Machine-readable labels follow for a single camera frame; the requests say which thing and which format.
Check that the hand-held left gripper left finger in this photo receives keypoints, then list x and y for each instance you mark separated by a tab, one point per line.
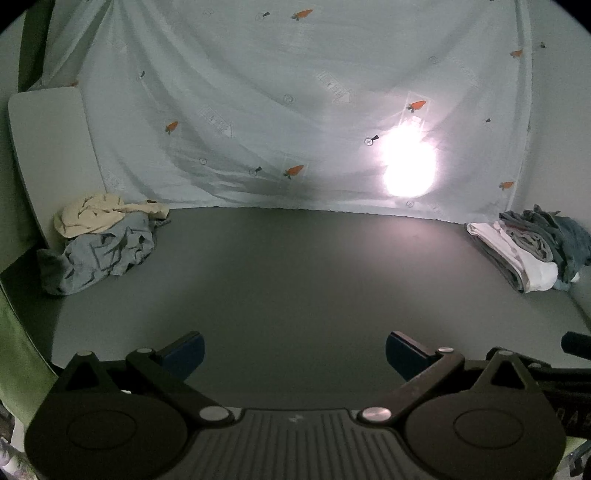
187	354

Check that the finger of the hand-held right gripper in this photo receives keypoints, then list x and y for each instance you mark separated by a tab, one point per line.
577	345

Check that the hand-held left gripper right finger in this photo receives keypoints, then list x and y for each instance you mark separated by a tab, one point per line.
402	355

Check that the blue jeans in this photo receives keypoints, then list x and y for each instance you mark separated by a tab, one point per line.
572	244

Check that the light blue folded garment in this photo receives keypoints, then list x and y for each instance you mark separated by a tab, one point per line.
565	284

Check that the white folded garment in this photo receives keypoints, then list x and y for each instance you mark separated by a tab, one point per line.
535	273

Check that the grey folded garment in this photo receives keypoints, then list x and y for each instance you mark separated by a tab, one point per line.
531	242

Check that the grey-blue crumpled garment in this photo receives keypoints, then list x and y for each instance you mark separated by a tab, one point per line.
106	254

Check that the green cloth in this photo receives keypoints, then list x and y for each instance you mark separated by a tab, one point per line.
23	360

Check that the beige crumpled garment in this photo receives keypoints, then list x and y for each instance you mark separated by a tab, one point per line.
92	214

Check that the white board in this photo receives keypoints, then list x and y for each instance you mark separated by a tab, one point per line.
51	147

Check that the carrot print sheet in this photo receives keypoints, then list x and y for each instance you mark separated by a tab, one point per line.
277	92

